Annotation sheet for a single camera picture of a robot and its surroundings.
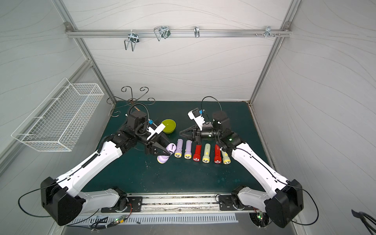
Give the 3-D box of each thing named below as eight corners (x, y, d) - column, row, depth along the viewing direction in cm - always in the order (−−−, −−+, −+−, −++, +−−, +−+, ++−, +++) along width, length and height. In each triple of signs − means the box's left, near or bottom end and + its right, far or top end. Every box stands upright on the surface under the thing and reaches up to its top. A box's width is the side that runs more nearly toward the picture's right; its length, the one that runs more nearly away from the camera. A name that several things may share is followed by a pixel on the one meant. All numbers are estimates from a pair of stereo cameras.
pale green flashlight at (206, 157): (201, 162, 89) (202, 160, 87) (203, 144, 97) (204, 142, 95) (209, 163, 89) (209, 161, 87) (210, 145, 97) (210, 143, 95)
